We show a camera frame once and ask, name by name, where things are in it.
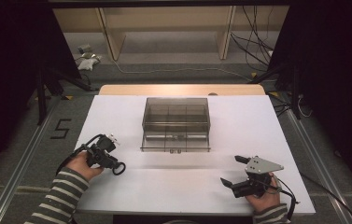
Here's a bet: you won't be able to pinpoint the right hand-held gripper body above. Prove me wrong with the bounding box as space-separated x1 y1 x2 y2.
230 155 285 199

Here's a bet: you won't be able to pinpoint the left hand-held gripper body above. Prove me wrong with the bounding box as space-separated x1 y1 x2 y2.
84 133 121 172

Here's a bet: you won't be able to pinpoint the transparent grey drawer cabinet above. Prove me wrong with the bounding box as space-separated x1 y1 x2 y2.
141 97 211 143

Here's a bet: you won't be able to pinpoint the person's left hand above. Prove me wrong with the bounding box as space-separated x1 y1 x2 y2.
65 150 106 181

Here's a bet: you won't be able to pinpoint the person's right hand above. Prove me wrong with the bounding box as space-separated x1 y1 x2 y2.
245 175 282 214

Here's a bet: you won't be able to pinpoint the white board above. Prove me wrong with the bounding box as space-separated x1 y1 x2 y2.
69 94 317 217

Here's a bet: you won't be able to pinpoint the black metal stand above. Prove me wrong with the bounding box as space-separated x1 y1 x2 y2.
35 66 100 125
247 60 303 120

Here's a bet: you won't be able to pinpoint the white crumpled cloth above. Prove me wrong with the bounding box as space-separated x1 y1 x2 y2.
76 55 103 72

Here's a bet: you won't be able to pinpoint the wooden table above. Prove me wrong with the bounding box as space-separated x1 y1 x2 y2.
98 83 266 97

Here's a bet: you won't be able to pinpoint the small grey box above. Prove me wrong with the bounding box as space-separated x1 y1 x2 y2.
77 44 93 54

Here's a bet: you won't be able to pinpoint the black curtain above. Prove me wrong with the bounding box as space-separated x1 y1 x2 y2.
268 0 352 197
0 0 81 188

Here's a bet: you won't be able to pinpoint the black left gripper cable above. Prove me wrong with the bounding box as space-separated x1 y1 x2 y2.
55 133 105 175

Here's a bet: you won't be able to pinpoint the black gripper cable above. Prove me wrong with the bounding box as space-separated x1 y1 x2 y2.
55 133 105 175
270 175 301 222

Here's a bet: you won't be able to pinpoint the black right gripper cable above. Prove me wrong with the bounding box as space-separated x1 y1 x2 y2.
270 175 301 222

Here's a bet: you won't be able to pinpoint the aluminium floor rail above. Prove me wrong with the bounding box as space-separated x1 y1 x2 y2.
0 96 60 224
285 108 352 224

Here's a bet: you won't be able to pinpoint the black floor cables by stand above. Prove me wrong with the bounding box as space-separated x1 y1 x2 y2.
271 94 293 118

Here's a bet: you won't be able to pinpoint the thin white cable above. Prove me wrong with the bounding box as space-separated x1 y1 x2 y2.
297 94 313 119

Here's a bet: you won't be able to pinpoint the white floor cable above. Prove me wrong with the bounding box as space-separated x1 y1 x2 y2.
111 59 254 82

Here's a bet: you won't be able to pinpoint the black floor cable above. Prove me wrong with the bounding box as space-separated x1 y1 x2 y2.
299 172 352 224

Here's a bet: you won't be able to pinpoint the bundle of black hanging cables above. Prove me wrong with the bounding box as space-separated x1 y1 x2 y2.
230 5 275 73

